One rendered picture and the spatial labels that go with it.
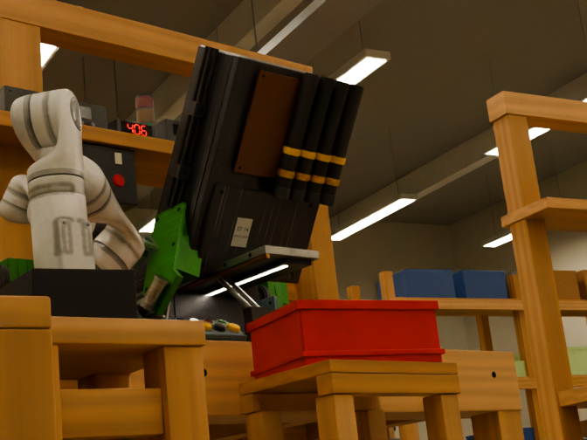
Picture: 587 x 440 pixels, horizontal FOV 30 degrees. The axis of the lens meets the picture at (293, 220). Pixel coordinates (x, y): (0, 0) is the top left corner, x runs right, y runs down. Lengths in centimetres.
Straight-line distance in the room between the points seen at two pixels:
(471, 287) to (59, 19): 557
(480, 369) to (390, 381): 76
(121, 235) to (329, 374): 53
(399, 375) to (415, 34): 791
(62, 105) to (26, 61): 107
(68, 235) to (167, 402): 32
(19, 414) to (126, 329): 50
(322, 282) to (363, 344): 125
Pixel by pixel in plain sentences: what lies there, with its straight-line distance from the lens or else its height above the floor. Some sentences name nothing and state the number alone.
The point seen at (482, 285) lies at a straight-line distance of 823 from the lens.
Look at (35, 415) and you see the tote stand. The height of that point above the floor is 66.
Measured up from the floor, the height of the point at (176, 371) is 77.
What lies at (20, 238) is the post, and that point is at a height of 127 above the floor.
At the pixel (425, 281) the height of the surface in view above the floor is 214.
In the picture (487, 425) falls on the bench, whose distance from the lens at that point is 281.
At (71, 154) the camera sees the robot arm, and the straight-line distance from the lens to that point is 183.
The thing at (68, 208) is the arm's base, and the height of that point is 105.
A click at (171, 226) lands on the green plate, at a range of 254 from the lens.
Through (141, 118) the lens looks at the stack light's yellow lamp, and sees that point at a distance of 308.
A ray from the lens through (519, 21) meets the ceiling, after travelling 996.
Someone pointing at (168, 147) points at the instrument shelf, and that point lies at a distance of 290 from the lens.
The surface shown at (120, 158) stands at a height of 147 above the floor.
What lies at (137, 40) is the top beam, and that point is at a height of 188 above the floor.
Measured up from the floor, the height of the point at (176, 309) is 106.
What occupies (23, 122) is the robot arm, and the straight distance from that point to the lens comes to 186.
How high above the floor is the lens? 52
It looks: 16 degrees up
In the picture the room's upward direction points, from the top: 6 degrees counter-clockwise
